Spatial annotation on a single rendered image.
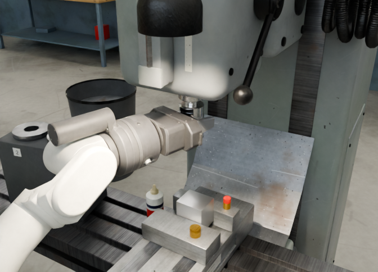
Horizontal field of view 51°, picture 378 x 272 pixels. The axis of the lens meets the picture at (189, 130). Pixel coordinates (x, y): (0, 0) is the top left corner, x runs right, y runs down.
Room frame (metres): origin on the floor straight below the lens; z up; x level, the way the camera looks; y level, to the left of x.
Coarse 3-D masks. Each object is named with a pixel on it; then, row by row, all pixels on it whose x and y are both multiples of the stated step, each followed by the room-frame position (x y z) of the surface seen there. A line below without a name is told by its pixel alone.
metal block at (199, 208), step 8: (192, 192) 0.70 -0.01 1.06; (184, 200) 0.67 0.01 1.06; (192, 200) 0.67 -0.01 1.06; (200, 200) 0.67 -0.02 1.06; (208, 200) 0.67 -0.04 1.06; (184, 208) 0.66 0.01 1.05; (192, 208) 0.65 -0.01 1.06; (200, 208) 0.65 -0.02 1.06; (208, 208) 0.66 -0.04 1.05; (184, 216) 0.66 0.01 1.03; (192, 216) 0.65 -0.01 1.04; (200, 216) 0.64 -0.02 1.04; (208, 216) 0.66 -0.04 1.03; (208, 224) 0.66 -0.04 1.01
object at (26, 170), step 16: (16, 128) 0.90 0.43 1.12; (32, 128) 0.91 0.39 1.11; (0, 144) 0.85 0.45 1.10; (16, 144) 0.84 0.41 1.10; (32, 144) 0.83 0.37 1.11; (16, 160) 0.84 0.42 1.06; (32, 160) 0.82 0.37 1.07; (16, 176) 0.84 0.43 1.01; (32, 176) 0.83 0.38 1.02; (48, 176) 0.81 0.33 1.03; (16, 192) 0.85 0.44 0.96
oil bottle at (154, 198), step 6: (150, 192) 0.78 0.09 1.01; (156, 192) 0.77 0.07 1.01; (162, 192) 0.79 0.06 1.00; (150, 198) 0.76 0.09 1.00; (156, 198) 0.76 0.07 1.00; (162, 198) 0.77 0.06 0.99; (150, 204) 0.76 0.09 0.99; (156, 204) 0.76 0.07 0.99; (162, 204) 0.77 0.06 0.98; (150, 210) 0.76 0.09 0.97
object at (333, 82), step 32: (320, 0) 0.94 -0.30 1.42; (320, 32) 0.93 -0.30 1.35; (288, 64) 0.97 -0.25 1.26; (320, 64) 0.93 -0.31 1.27; (352, 64) 0.90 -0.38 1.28; (256, 96) 1.01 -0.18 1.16; (288, 96) 0.97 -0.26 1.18; (320, 96) 0.93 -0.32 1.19; (352, 96) 0.90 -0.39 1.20; (288, 128) 0.96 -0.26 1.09; (320, 128) 0.92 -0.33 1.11; (352, 128) 1.03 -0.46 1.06; (192, 160) 1.10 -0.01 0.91; (320, 160) 0.91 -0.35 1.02; (352, 160) 1.17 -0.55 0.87; (320, 192) 0.91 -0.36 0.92; (320, 224) 0.90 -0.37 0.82; (320, 256) 0.90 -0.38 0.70
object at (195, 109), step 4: (180, 104) 0.68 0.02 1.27; (184, 104) 0.68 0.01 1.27; (200, 104) 0.68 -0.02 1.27; (180, 108) 0.67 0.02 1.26; (184, 108) 0.66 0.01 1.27; (188, 108) 0.66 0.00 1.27; (192, 108) 0.66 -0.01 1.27; (196, 108) 0.66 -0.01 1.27; (200, 108) 0.66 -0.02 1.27; (188, 112) 0.66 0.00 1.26; (192, 112) 0.66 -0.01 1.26; (196, 112) 0.66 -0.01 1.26
